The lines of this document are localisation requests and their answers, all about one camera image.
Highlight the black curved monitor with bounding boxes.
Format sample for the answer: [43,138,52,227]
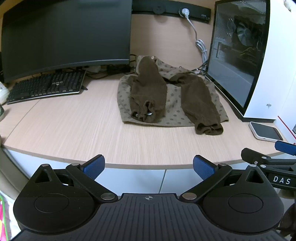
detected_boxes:
[1,1,132,82]

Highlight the white glass-sided computer case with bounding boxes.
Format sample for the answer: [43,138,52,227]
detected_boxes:
[206,0,296,142]

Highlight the white smartphone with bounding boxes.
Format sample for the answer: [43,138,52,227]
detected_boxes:
[248,121,283,143]

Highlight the black wall power strip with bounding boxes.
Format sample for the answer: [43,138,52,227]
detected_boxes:
[132,0,211,24]

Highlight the brown polka dot sweater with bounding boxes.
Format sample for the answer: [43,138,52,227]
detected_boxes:
[117,55,229,136]

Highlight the white power cable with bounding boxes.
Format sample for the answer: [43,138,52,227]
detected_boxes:
[181,7,209,68]

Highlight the black keyboard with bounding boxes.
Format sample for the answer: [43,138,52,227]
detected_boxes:
[6,70,86,104]

